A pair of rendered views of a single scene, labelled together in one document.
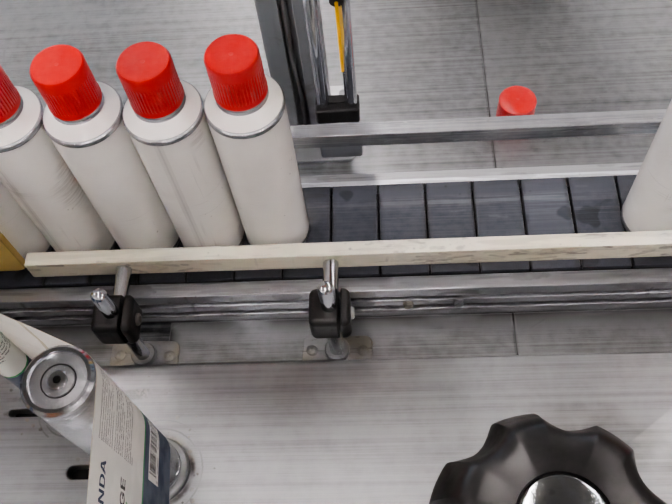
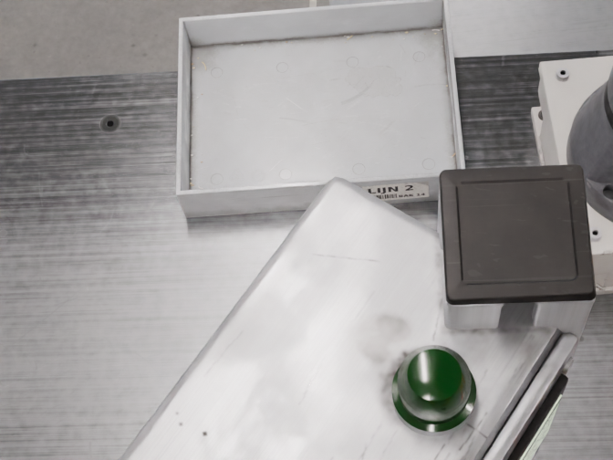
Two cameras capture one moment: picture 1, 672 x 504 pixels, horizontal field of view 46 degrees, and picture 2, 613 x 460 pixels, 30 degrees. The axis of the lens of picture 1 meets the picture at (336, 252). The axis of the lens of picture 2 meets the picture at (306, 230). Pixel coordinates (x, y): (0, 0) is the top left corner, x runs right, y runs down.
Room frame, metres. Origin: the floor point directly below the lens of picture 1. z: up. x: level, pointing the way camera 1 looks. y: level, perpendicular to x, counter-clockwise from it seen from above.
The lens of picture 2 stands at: (0.33, 0.06, 1.82)
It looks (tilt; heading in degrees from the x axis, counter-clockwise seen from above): 64 degrees down; 3
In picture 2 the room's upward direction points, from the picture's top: 12 degrees counter-clockwise
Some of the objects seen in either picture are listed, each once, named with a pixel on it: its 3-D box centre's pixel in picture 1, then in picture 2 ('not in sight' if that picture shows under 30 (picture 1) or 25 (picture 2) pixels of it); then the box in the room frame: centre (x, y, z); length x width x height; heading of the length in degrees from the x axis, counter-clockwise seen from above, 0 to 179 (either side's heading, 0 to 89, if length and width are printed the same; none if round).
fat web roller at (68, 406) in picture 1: (115, 432); not in sight; (0.15, 0.15, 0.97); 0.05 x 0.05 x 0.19
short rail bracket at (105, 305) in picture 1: (127, 307); not in sight; (0.28, 0.16, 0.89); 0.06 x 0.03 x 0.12; 173
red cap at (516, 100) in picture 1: (515, 110); not in sight; (0.44, -0.18, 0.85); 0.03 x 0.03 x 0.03
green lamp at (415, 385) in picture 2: not in sight; (433, 384); (0.43, 0.04, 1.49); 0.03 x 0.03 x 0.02
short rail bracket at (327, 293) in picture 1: (333, 321); not in sight; (0.24, 0.01, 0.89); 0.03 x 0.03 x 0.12; 83
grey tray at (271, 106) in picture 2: not in sight; (317, 106); (0.92, 0.06, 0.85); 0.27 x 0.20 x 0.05; 85
